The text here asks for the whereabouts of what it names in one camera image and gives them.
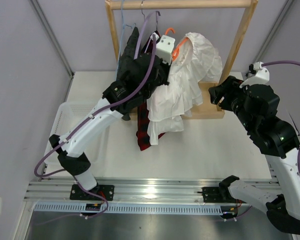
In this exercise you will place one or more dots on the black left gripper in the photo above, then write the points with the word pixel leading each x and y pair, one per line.
pixel 166 66

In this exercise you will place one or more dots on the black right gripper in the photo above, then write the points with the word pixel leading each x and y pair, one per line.
pixel 228 88

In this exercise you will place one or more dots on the orange hanger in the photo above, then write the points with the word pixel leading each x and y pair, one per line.
pixel 176 51

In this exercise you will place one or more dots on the white pleated skirt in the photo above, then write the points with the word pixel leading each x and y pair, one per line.
pixel 198 61

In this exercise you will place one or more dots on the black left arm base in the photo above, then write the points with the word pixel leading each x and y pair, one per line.
pixel 106 191

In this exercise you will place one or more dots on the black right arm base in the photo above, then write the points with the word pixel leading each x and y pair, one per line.
pixel 211 194

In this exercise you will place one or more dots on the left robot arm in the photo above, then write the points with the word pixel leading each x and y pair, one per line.
pixel 70 146

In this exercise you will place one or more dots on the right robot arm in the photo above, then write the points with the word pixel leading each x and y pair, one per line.
pixel 278 142

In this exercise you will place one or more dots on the purple hanger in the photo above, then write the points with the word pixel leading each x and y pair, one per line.
pixel 141 32

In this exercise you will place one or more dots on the light blue hanger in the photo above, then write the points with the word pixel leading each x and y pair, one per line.
pixel 123 26

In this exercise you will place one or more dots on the wooden clothes rack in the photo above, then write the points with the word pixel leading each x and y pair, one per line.
pixel 205 110

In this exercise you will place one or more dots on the dark grey dotted garment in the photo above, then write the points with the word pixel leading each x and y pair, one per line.
pixel 126 60

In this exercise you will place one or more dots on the white plastic basket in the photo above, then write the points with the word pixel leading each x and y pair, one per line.
pixel 68 115

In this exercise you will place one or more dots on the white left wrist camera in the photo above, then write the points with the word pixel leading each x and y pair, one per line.
pixel 164 48

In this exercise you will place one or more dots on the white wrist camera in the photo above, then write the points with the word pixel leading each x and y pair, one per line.
pixel 259 75
pixel 164 48

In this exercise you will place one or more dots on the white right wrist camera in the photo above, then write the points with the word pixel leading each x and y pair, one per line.
pixel 259 75

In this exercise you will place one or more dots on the aluminium frame post right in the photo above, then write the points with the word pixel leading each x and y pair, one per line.
pixel 265 25

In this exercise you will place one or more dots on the aluminium frame post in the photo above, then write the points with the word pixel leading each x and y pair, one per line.
pixel 265 25
pixel 51 36

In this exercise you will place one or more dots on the aluminium mounting rail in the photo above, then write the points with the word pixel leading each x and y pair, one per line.
pixel 130 191

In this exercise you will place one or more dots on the slotted cable duct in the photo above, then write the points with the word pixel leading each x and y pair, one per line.
pixel 120 208

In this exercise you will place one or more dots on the aluminium frame post left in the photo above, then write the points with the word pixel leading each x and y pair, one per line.
pixel 51 36

